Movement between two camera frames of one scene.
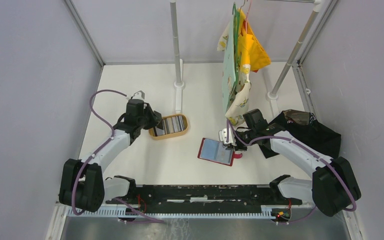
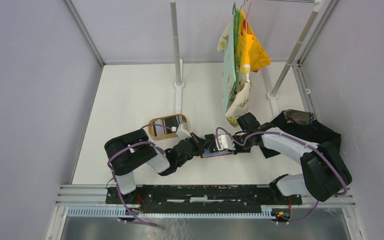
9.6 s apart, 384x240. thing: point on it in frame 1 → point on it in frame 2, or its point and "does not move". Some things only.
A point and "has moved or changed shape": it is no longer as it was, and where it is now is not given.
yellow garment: x=250 y=51 does not move
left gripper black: x=154 y=118 → x=201 y=144
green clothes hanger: x=236 y=37 does not move
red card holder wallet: x=215 y=151 has moved or changed shape
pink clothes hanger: x=246 y=18 does not move
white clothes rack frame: x=178 y=86 does not move
